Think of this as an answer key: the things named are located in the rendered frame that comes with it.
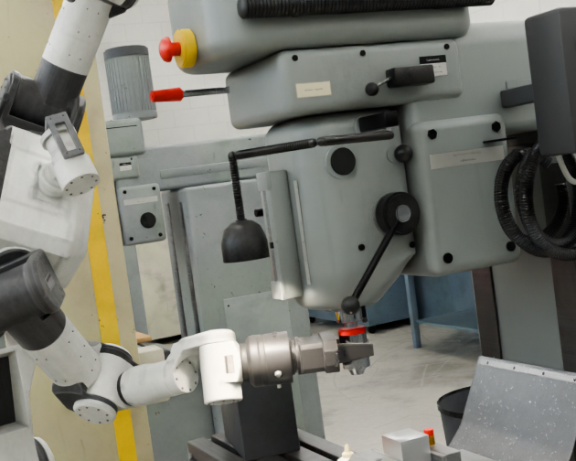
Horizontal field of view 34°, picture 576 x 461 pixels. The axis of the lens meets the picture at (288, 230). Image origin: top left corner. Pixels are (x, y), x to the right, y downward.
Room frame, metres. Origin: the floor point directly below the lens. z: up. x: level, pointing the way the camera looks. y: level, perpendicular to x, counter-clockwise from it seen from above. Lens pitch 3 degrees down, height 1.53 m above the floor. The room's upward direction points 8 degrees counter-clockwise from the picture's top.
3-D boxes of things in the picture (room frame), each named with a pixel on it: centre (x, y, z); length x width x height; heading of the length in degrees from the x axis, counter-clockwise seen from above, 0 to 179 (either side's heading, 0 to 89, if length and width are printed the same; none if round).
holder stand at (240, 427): (2.06, 0.12, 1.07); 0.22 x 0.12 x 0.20; 14
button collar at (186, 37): (1.52, 0.12, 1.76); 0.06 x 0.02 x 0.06; 25
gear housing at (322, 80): (1.63, -0.12, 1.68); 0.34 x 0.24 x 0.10; 115
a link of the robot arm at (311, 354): (1.61, 0.01, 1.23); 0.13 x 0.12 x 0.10; 2
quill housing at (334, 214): (1.62, -0.09, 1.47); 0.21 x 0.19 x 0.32; 25
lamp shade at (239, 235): (1.46, 0.07, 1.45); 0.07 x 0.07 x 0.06
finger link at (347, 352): (1.59, -0.08, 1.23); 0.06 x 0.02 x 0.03; 92
